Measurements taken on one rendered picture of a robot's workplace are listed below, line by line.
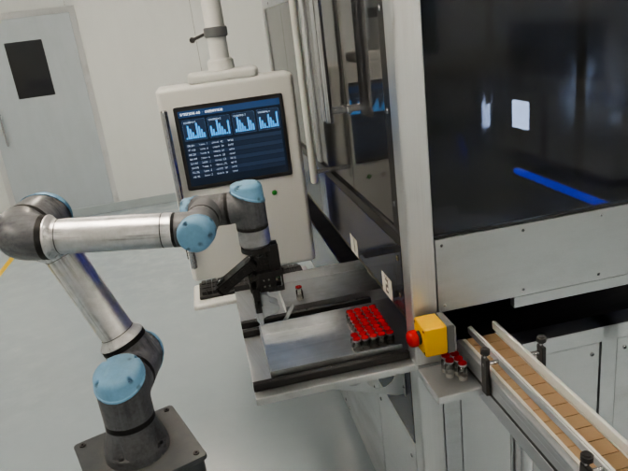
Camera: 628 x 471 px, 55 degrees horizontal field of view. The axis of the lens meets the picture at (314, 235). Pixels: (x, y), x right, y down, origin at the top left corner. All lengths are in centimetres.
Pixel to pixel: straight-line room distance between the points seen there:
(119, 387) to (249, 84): 124
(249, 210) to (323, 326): 52
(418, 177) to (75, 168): 591
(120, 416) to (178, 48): 562
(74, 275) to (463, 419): 104
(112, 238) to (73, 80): 563
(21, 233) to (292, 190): 123
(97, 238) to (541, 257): 102
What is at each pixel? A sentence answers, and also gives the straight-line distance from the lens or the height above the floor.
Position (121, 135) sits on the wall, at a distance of 691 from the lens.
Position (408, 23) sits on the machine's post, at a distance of 131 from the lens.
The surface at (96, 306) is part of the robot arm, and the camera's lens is 153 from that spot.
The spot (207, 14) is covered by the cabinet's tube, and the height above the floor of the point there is 178.
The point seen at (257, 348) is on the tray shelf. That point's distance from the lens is 170.
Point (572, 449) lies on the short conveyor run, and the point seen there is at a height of 93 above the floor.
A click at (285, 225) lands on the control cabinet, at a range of 238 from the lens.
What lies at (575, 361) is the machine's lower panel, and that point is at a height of 79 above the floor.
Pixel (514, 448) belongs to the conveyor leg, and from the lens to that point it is 151.
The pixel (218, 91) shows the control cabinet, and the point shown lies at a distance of 226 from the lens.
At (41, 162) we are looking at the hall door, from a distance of 708.
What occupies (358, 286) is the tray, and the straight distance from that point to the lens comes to 198.
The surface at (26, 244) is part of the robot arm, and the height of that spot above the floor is 135.
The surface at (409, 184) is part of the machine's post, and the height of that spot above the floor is 135.
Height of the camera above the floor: 171
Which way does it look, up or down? 19 degrees down
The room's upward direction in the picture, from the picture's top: 7 degrees counter-clockwise
